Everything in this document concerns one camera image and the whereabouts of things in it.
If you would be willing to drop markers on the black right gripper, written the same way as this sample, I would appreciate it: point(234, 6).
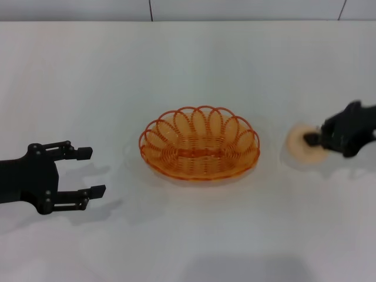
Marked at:
point(355, 126)

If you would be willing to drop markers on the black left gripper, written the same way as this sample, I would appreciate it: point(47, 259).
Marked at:
point(29, 176)

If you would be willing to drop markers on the round peach bread bun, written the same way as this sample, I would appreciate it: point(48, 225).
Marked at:
point(299, 149)

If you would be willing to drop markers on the orange woven plastic basket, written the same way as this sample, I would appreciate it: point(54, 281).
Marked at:
point(199, 152)

